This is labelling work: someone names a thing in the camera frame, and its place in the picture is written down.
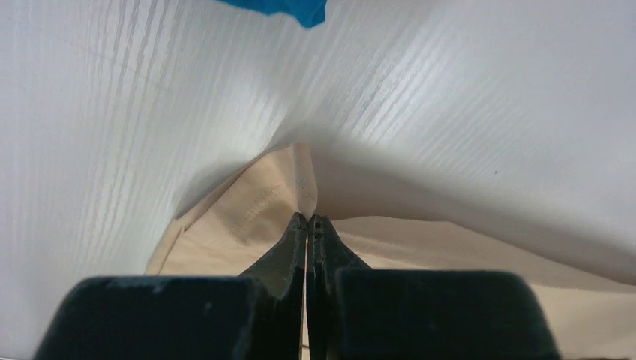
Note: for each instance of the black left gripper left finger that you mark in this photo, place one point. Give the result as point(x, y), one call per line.
point(254, 315)

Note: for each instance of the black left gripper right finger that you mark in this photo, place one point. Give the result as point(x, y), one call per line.
point(358, 312)

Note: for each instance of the beige t shirt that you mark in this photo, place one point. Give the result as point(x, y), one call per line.
point(591, 316)

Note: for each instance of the blue folded t shirt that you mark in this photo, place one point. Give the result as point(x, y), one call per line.
point(308, 13)

